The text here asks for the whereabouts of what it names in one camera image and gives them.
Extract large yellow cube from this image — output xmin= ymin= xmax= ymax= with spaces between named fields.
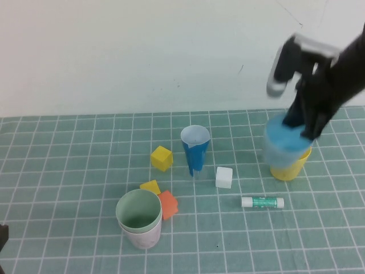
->
xmin=150 ymin=146 xmax=174 ymax=172

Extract light blue plastic cup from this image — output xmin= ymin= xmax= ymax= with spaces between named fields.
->
xmin=263 ymin=116 xmax=313 ymax=168

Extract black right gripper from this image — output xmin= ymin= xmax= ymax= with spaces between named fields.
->
xmin=283 ymin=67 xmax=343 ymax=140

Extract yellow plastic cup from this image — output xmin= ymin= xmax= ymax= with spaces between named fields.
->
xmin=270 ymin=146 xmax=312 ymax=182

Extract small yellow cube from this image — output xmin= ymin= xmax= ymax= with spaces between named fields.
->
xmin=139 ymin=179 xmax=161 ymax=196

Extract green plastic cup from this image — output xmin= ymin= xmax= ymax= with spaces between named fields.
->
xmin=115 ymin=189 xmax=163 ymax=233

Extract white cube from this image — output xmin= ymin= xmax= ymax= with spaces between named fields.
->
xmin=215 ymin=166 xmax=233 ymax=190

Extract green white glue stick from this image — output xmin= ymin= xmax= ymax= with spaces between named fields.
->
xmin=241 ymin=196 xmax=285 ymax=208

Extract green grid tablecloth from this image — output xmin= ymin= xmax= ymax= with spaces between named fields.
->
xmin=0 ymin=107 xmax=365 ymax=274

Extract orange cube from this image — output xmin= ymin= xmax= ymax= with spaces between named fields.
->
xmin=157 ymin=190 xmax=180 ymax=221

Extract blue paper cone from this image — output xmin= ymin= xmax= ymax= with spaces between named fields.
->
xmin=180 ymin=125 xmax=212 ymax=178

